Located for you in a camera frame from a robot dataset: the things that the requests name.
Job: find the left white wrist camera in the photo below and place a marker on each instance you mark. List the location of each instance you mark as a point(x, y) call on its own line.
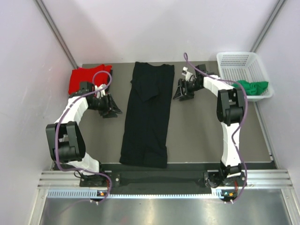
point(100, 91)

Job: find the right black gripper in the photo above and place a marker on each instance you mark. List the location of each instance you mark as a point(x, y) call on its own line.
point(178, 94)

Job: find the folded red t shirt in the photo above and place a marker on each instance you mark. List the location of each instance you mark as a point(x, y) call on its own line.
point(86, 75)

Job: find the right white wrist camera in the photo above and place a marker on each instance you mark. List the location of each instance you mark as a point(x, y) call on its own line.
point(186, 73)

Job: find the right aluminium corner post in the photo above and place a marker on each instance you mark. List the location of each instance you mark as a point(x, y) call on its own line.
point(267, 25)

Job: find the green crumpled t shirt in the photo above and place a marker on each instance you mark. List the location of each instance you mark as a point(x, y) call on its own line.
point(254, 88)

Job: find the aluminium front rail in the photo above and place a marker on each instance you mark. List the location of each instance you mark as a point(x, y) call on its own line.
point(255, 178)

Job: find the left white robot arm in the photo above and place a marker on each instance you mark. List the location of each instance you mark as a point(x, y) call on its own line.
point(65, 140)

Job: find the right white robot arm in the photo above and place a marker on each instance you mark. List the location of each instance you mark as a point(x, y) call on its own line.
point(230, 112)

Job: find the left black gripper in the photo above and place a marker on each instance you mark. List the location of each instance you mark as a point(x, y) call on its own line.
point(113, 106)

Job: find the left aluminium corner post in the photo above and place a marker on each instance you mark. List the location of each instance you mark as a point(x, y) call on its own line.
point(55, 31)

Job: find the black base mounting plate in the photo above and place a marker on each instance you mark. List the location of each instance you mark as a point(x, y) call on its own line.
point(170, 182)

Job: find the white plastic basket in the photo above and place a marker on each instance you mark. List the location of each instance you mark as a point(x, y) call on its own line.
point(245, 66)

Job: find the aluminium corner post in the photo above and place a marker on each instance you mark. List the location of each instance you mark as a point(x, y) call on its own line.
point(267, 25)
point(55, 31)

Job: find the slotted grey cable duct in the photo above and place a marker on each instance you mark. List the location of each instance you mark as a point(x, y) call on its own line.
point(100, 194)

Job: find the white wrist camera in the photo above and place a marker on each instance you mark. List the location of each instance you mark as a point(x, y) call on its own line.
point(186, 73)
point(100, 91)

